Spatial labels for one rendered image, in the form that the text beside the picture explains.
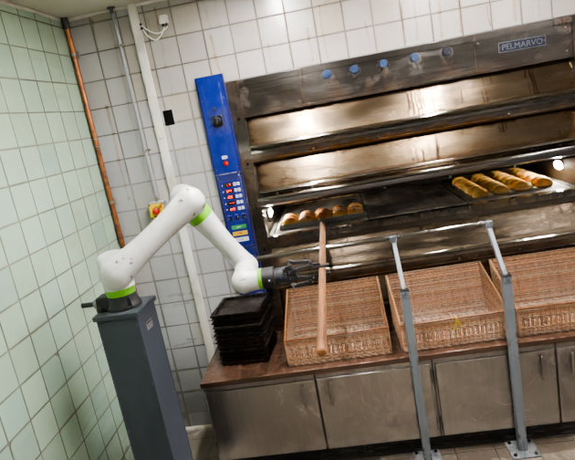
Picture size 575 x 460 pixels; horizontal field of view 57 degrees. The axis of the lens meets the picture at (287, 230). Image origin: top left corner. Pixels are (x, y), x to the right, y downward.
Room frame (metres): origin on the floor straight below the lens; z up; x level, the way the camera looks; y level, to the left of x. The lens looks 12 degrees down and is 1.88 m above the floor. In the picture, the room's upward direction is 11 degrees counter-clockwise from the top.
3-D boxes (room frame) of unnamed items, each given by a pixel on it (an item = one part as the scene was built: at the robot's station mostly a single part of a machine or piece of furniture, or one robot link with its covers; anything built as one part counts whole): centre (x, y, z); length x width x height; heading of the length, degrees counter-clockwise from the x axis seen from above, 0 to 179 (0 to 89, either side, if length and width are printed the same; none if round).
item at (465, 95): (2.99, -0.77, 1.80); 1.79 x 0.11 x 0.19; 83
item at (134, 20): (3.14, 0.62, 1.45); 0.05 x 0.02 x 2.30; 83
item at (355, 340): (2.80, -0.17, 0.72); 0.56 x 0.49 x 0.28; 83
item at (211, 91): (4.04, 0.17, 1.07); 1.93 x 0.16 x 2.15; 173
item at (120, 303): (2.21, 0.80, 1.23); 0.26 x 0.15 x 0.06; 80
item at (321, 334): (2.27, -0.12, 1.19); 1.71 x 0.03 x 0.03; 174
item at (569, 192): (3.02, -0.77, 1.16); 1.80 x 0.06 x 0.04; 83
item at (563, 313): (2.65, -1.35, 0.72); 0.56 x 0.49 x 0.28; 82
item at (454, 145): (2.99, -0.77, 1.54); 1.79 x 0.11 x 0.19; 83
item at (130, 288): (2.19, 0.75, 1.36); 0.16 x 0.13 x 0.19; 18
